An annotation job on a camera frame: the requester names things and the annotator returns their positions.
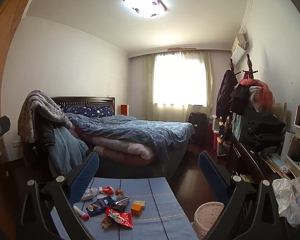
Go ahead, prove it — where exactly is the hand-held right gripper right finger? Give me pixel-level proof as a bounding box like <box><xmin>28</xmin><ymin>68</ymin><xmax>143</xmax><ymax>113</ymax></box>
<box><xmin>199</xmin><ymin>151</ymin><xmax>288</xmax><ymax>240</ymax></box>

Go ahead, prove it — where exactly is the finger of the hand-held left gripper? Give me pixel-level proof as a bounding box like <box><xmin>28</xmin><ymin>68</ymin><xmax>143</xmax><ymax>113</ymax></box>
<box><xmin>0</xmin><ymin>116</ymin><xmax>11</xmax><ymax>144</ymax></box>

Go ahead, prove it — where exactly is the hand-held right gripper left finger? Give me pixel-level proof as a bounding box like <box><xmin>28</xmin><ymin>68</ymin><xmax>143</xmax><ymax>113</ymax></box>
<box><xmin>20</xmin><ymin>151</ymin><xmax>100</xmax><ymax>240</ymax></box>

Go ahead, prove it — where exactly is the blue biscuit packet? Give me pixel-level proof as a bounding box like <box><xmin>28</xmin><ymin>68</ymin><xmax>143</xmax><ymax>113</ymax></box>
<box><xmin>86</xmin><ymin>195</ymin><xmax>115</xmax><ymax>217</ymax></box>

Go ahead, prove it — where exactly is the pink dotted trash bin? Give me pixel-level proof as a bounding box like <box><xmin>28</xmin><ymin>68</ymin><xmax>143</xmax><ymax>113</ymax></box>
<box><xmin>194</xmin><ymin>202</ymin><xmax>225</xmax><ymax>239</ymax></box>

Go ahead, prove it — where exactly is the white tissue packet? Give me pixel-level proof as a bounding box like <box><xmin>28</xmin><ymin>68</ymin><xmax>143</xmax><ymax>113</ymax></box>
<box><xmin>80</xmin><ymin>188</ymin><xmax>99</xmax><ymax>201</ymax></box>

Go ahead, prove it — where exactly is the red and white wrapper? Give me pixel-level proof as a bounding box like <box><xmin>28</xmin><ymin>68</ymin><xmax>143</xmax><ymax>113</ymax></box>
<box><xmin>99</xmin><ymin>186</ymin><xmax>115</xmax><ymax>195</ymax></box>

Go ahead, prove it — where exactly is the light blue fleece blanket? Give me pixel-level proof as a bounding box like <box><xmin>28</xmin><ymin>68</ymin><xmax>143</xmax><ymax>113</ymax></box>
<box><xmin>49</xmin><ymin>127</ymin><xmax>89</xmax><ymax>177</ymax></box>

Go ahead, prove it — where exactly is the colourful printed lighter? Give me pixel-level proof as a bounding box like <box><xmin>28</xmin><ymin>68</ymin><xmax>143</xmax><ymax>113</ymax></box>
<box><xmin>73</xmin><ymin>206</ymin><xmax>90</xmax><ymax>221</ymax></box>

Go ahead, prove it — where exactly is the grey knitted blanket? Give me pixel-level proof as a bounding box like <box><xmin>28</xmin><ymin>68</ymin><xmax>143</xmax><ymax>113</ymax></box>
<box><xmin>17</xmin><ymin>90</ymin><xmax>73</xmax><ymax>143</ymax></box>

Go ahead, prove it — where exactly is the dark chair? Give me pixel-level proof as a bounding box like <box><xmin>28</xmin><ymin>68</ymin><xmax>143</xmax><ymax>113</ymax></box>
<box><xmin>24</xmin><ymin>130</ymin><xmax>56</xmax><ymax>178</ymax></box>

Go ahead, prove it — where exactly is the dark foil wrapper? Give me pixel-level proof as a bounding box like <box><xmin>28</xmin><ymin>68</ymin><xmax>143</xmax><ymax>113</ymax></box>
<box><xmin>111</xmin><ymin>195</ymin><xmax>130</xmax><ymax>212</ymax></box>

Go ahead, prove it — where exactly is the black suitcase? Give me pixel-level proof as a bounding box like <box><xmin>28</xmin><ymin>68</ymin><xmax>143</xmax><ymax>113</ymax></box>
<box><xmin>188</xmin><ymin>112</ymin><xmax>207</xmax><ymax>143</ymax></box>

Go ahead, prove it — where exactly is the folded pink and red quilt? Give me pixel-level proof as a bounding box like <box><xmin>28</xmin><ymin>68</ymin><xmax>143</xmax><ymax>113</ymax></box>
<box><xmin>92</xmin><ymin>135</ymin><xmax>157</xmax><ymax>167</ymax></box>

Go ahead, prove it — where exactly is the teal printed bag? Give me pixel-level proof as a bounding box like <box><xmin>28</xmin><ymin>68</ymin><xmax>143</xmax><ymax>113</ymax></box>
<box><xmin>232</xmin><ymin>112</ymin><xmax>248</xmax><ymax>141</ymax></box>

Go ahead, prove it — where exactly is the red snack packet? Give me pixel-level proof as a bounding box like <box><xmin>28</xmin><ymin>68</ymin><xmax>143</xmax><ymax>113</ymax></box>
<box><xmin>105</xmin><ymin>207</ymin><xmax>133</xmax><ymax>229</ymax></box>

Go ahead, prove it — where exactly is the bed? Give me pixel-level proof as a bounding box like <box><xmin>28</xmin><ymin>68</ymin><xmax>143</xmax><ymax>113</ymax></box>
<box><xmin>49</xmin><ymin>96</ymin><xmax>196</xmax><ymax>178</ymax></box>

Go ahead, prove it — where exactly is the stack of dark folded clothes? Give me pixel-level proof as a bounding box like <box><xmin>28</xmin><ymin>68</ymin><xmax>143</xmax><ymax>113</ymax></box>
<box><xmin>242</xmin><ymin>115</ymin><xmax>286</xmax><ymax>153</ymax></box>

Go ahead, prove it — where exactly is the star print pillow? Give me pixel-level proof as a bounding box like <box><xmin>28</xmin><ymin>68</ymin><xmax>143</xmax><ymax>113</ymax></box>
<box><xmin>60</xmin><ymin>105</ymin><xmax>115</xmax><ymax>118</ymax></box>

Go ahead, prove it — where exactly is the folded red purple duvet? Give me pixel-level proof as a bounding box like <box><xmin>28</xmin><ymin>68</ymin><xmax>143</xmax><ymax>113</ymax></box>
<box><xmin>65</xmin><ymin>114</ymin><xmax>195</xmax><ymax>161</ymax></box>

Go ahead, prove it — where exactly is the orange wooden wardrobe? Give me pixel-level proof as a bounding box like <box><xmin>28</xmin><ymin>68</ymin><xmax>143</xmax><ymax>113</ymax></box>
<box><xmin>0</xmin><ymin>0</ymin><xmax>46</xmax><ymax>238</ymax></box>

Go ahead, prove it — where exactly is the dark wooden headboard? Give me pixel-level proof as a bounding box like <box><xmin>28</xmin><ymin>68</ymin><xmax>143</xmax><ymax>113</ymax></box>
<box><xmin>49</xmin><ymin>96</ymin><xmax>117</xmax><ymax>117</ymax></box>

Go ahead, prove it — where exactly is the black garment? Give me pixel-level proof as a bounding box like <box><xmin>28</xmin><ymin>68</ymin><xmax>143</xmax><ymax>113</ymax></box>
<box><xmin>229</xmin><ymin>85</ymin><xmax>251</xmax><ymax>116</ymax></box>

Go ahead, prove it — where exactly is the dark hanging coat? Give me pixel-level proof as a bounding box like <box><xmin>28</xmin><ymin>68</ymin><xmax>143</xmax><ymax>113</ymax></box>
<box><xmin>216</xmin><ymin>70</ymin><xmax>238</xmax><ymax>119</ymax></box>

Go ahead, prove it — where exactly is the white plastic bag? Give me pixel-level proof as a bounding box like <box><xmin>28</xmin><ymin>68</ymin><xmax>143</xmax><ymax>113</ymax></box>
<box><xmin>272</xmin><ymin>177</ymin><xmax>300</xmax><ymax>228</ymax></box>

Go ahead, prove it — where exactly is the white cloth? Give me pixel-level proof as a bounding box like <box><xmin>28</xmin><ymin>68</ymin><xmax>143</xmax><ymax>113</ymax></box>
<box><xmin>249</xmin><ymin>86</ymin><xmax>268</xmax><ymax>111</ymax></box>

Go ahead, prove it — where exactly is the cream board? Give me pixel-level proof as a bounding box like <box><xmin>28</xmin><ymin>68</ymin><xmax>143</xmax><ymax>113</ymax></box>
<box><xmin>272</xmin><ymin>102</ymin><xmax>287</xmax><ymax>133</ymax></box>

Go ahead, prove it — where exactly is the red mesh cloth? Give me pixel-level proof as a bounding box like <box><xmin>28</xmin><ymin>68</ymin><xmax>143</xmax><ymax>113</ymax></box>
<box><xmin>240</xmin><ymin>79</ymin><xmax>275</xmax><ymax>108</ymax></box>

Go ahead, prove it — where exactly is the sheer cream curtain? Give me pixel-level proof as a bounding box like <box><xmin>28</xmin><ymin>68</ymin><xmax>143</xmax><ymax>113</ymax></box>
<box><xmin>142</xmin><ymin>50</ymin><xmax>213</xmax><ymax>117</ymax></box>

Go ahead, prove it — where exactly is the wooden coat rack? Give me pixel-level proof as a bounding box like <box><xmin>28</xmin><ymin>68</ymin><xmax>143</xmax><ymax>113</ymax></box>
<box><xmin>229</xmin><ymin>58</ymin><xmax>241</xmax><ymax>76</ymax></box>
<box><xmin>242</xmin><ymin>54</ymin><xmax>256</xmax><ymax>79</ymax></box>

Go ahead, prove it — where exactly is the white air conditioner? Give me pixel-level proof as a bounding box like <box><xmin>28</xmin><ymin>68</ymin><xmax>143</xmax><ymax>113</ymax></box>
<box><xmin>230</xmin><ymin>33</ymin><xmax>249</xmax><ymax>64</ymax></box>

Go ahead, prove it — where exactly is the square ceiling light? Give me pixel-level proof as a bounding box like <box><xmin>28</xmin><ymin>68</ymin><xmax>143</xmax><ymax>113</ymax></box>
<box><xmin>120</xmin><ymin>0</ymin><xmax>168</xmax><ymax>19</ymax></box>

